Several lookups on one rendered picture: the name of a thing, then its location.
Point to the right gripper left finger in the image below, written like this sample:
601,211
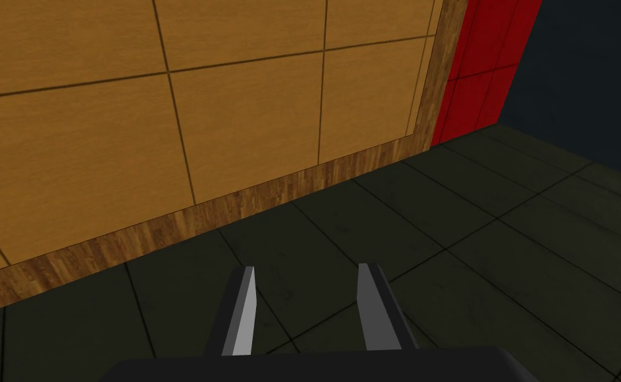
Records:
239,318

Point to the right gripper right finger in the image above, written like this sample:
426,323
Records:
379,318

